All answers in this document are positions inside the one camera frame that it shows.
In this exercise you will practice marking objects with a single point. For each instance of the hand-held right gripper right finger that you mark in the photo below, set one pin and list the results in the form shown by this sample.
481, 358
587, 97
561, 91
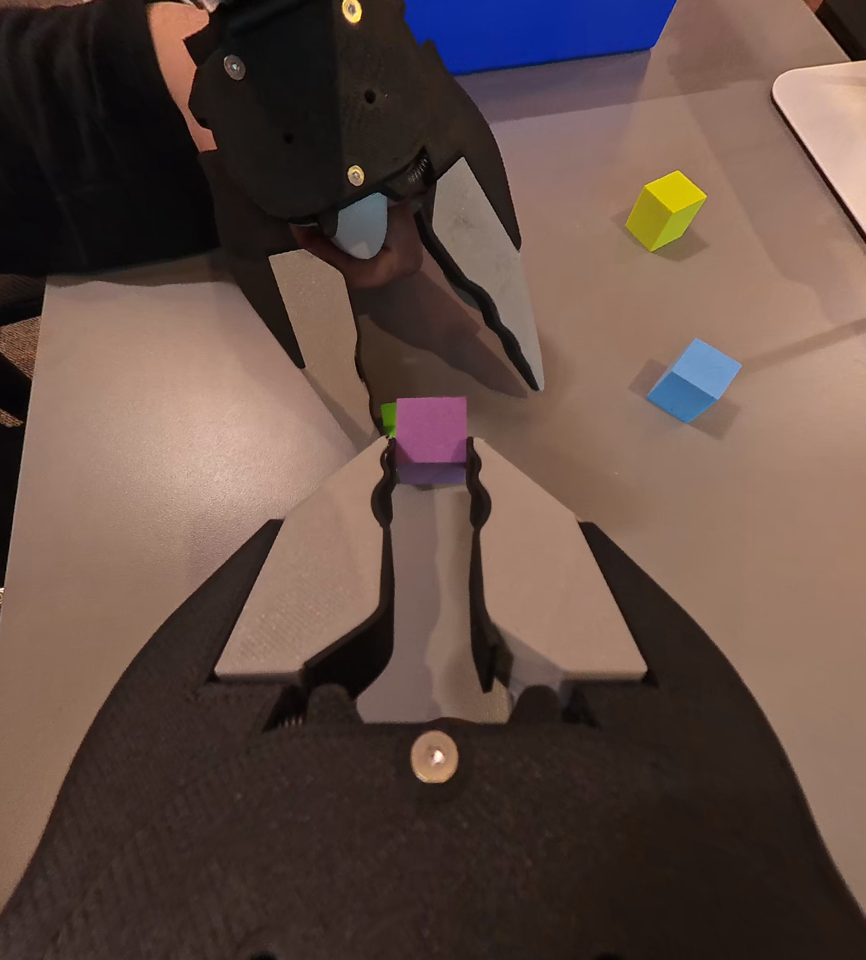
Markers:
553, 592

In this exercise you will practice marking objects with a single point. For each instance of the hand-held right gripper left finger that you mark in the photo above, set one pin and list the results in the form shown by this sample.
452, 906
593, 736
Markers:
313, 592

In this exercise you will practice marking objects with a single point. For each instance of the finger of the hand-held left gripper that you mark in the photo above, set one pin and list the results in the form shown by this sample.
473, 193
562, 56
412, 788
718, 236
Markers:
485, 255
313, 315

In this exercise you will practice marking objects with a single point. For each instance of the green foam cube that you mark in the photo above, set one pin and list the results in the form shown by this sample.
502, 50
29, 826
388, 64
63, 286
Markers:
388, 420

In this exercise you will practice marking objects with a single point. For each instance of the purple foam cube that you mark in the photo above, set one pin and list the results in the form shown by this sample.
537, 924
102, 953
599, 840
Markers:
433, 435

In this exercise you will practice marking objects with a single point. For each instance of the yellow foam cube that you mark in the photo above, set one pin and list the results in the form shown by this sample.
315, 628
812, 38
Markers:
662, 214

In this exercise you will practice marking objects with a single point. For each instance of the blue foam cube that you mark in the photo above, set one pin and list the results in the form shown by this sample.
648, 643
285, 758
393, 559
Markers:
692, 382

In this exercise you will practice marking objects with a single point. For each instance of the person's left hand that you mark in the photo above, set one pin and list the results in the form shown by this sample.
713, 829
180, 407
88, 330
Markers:
388, 266

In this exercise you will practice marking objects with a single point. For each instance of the blue plastic bin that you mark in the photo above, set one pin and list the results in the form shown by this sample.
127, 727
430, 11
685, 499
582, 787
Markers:
538, 30

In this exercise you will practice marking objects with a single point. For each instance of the white document stand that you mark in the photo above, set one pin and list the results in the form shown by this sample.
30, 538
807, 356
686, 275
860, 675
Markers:
838, 127

